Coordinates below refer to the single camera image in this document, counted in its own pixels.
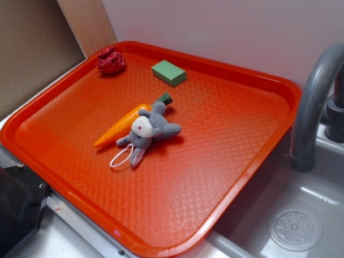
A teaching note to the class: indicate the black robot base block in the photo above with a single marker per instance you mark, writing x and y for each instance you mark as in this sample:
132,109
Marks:
23,199

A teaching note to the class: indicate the grey plush bunny toy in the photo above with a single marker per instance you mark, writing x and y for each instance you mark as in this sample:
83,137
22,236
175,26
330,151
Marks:
149,126

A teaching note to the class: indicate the orange toy carrot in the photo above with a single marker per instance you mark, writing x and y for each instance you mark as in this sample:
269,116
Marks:
122,127

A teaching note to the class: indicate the green rectangular block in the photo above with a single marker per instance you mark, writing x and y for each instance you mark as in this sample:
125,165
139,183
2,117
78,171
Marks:
169,73

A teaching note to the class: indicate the orange plastic tray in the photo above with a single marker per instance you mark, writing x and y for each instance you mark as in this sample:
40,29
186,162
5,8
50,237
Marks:
231,119

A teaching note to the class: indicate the grey curved faucet spout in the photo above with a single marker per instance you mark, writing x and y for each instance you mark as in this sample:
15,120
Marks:
312,108

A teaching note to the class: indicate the grey plastic sink basin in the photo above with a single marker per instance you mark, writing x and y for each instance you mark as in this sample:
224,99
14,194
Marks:
242,231

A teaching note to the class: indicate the round sink drain strainer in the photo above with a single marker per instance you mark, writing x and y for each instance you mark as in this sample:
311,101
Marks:
295,228

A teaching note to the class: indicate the brown cardboard panel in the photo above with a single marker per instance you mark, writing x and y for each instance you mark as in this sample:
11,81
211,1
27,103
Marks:
41,40

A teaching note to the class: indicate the dark grey faucet handle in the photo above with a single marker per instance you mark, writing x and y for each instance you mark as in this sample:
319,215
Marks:
334,108

